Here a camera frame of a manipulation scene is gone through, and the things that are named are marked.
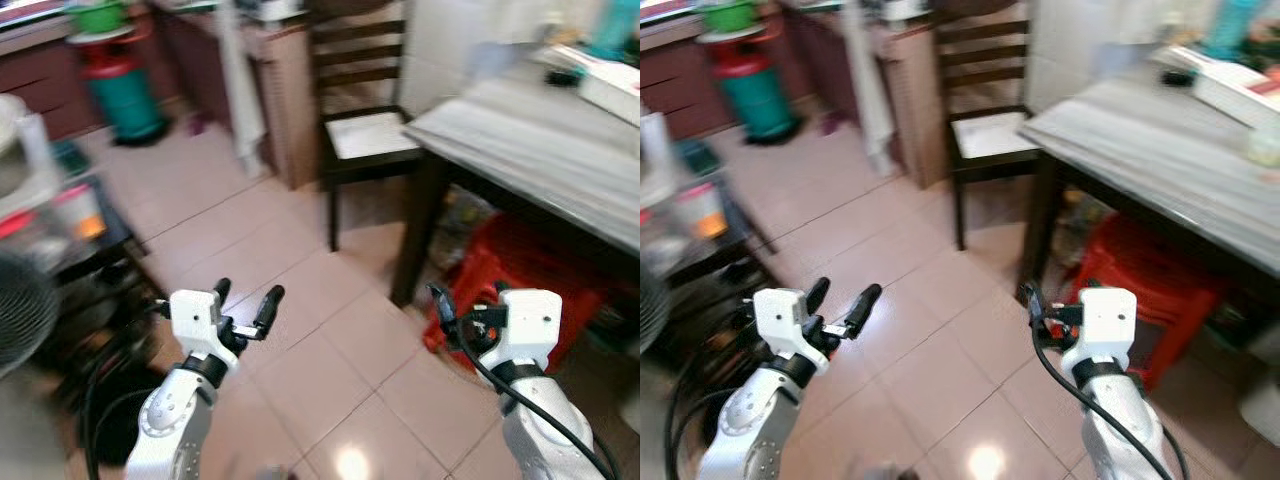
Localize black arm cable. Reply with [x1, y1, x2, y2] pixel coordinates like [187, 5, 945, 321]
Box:
[1028, 310, 1191, 480]
[82, 325, 166, 480]
[440, 310, 623, 480]
[664, 325, 761, 480]

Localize brown low wall cabinet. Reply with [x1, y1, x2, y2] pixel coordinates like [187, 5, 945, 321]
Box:
[0, 15, 103, 143]
[640, 15, 731, 136]

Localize brown wooden cabinet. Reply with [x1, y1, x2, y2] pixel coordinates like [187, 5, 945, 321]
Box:
[778, 0, 951, 191]
[150, 0, 323, 193]

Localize teal bottle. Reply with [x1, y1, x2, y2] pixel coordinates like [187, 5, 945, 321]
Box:
[1203, 0, 1263, 63]
[586, 0, 641, 63]

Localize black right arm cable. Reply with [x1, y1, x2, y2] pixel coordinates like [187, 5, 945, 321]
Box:
[440, 310, 623, 480]
[1028, 310, 1191, 480]

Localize red plastic stool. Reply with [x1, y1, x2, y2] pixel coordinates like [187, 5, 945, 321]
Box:
[422, 212, 626, 373]
[1062, 212, 1236, 393]

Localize clear container orange contents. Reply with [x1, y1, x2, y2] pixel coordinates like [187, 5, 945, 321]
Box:
[48, 183, 107, 243]
[674, 183, 729, 243]

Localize black side rack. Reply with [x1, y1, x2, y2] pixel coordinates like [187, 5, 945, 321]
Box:
[0, 178, 169, 401]
[640, 180, 783, 391]

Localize white flat box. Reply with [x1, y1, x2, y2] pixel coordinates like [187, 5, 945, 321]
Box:
[1155, 44, 1280, 129]
[545, 44, 641, 127]

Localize dark wooden chair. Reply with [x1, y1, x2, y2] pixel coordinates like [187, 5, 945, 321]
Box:
[934, 12, 1051, 253]
[308, 12, 429, 253]

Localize green plastic basin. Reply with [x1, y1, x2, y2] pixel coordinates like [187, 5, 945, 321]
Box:
[64, 0, 133, 37]
[698, 0, 763, 37]

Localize grey electric fan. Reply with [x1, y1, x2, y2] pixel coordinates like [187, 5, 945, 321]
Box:
[640, 258, 673, 353]
[0, 248, 63, 383]

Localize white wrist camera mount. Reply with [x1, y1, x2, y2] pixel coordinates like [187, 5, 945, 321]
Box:
[1074, 287, 1139, 369]
[167, 289, 237, 363]
[752, 287, 817, 363]
[480, 289, 564, 371]

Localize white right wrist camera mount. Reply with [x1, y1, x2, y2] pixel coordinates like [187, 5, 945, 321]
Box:
[1074, 287, 1139, 369]
[480, 289, 564, 371]

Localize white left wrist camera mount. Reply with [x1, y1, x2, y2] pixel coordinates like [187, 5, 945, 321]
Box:
[167, 289, 237, 363]
[752, 287, 817, 363]

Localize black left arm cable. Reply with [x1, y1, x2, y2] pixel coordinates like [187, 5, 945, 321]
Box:
[82, 325, 166, 480]
[664, 325, 761, 480]

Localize green gas cylinder red top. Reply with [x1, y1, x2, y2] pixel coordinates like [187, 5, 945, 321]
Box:
[78, 32, 169, 147]
[712, 32, 803, 145]

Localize dark wooden dining table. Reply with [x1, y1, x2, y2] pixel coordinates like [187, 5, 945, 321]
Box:
[388, 55, 641, 309]
[1015, 50, 1280, 311]

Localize white hanging cloth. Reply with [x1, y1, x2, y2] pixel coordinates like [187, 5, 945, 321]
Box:
[213, 0, 269, 179]
[842, 0, 898, 179]

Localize white plastic appliance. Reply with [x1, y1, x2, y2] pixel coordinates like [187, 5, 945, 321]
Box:
[0, 94, 63, 219]
[640, 110, 673, 206]

